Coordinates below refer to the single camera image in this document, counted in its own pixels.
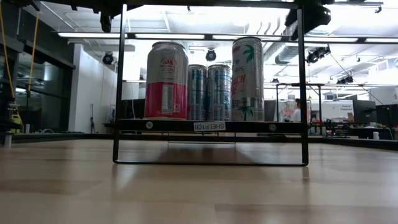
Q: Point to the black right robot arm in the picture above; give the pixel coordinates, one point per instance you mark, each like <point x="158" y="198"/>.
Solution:
<point x="317" y="17"/>

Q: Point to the black metal frame stand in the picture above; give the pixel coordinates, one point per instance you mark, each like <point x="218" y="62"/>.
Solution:
<point x="314" y="84"/>

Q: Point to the black monitor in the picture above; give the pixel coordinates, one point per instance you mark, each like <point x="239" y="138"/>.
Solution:
<point x="133" y="109"/>
<point x="363" y="110"/>
<point x="270" y="110"/>
<point x="387" y="115"/>

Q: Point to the person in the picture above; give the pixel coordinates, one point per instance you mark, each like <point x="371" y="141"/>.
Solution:
<point x="297" y="113"/>

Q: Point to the silver ceiling duct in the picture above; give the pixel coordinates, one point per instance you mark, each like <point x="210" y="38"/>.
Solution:
<point x="286" y="54"/>

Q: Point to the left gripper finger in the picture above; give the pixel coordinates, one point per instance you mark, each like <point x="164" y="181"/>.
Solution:
<point x="116" y="9"/>

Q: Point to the white ceiling strip light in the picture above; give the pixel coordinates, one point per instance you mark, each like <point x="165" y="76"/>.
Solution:
<point x="335" y="40"/>
<point x="382" y="40"/>
<point x="90" y="35"/>
<point x="222" y="37"/>
<point x="169" y="36"/>

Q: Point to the black table rail frame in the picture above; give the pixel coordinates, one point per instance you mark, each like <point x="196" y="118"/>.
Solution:
<point x="46" y="137"/>

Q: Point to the black frame wooden shelf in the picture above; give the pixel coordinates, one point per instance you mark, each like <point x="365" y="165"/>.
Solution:
<point x="174" y="126"/>

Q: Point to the thin black tripod stand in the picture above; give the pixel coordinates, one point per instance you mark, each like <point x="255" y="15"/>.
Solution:
<point x="92" y="121"/>

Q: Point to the white sign board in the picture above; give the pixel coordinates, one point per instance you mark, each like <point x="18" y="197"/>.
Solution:
<point x="339" y="109"/>

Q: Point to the yellow handheld device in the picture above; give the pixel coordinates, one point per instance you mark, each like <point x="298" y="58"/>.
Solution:
<point x="15" y="118"/>

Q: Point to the black ceiling spotlight cluster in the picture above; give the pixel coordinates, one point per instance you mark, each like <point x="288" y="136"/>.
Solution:
<point x="345" y="80"/>
<point x="317" y="54"/>

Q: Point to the white cup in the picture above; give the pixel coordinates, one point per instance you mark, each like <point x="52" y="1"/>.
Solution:
<point x="7" y="140"/>
<point x="375" y="135"/>
<point x="27" y="128"/>

